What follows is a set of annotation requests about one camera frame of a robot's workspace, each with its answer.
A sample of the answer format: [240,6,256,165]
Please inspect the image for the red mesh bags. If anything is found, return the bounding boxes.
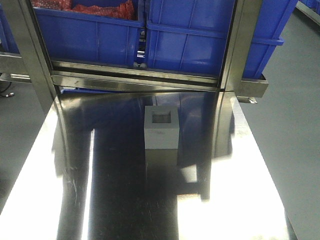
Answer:
[30,0,136,20]

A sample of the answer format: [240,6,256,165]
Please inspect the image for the blue plastic bin right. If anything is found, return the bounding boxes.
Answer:
[243,0,297,79]

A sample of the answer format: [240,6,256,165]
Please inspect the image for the blue plastic bin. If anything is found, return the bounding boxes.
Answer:
[145,0,235,76]
[243,0,297,79]

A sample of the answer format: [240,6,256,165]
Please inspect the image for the blue plastic bin middle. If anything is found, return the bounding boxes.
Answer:
[145,0,235,76]

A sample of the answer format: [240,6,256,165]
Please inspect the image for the blue bin with red contents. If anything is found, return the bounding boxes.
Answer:
[34,0,145,66]

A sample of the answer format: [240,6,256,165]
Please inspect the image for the stainless steel rack frame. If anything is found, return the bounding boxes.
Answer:
[0,0,268,113]

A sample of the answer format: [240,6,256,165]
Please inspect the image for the gray square base block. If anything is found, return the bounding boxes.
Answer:
[144,105,180,150]

